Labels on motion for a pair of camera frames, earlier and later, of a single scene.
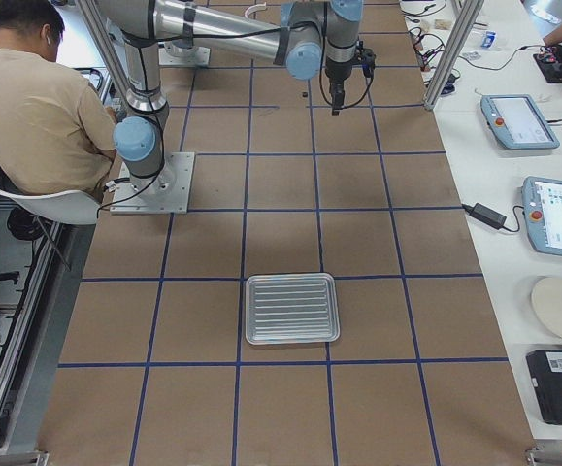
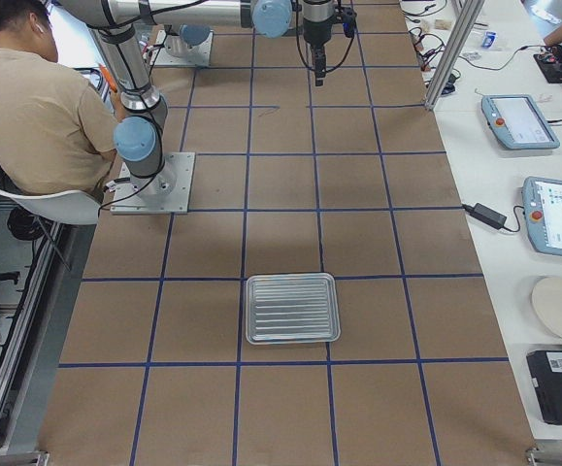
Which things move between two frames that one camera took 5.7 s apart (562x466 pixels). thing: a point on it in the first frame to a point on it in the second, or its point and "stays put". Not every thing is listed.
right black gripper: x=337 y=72 to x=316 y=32
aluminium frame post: x=471 y=13 stays put
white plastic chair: x=69 y=208 stays put
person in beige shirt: x=37 y=124 stays put
